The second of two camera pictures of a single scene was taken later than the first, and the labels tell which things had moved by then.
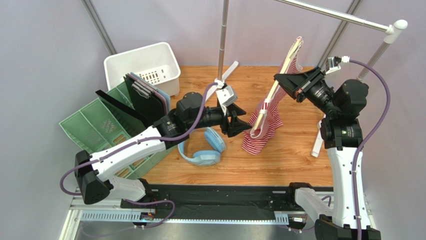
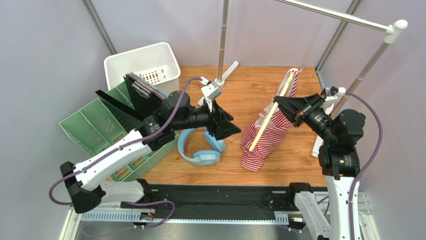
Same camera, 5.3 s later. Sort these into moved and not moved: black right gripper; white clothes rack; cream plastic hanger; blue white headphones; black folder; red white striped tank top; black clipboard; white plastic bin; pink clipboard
Moved: cream plastic hanger; red white striped tank top; black right gripper
Not moved: black clipboard; white clothes rack; pink clipboard; black folder; blue white headphones; white plastic bin
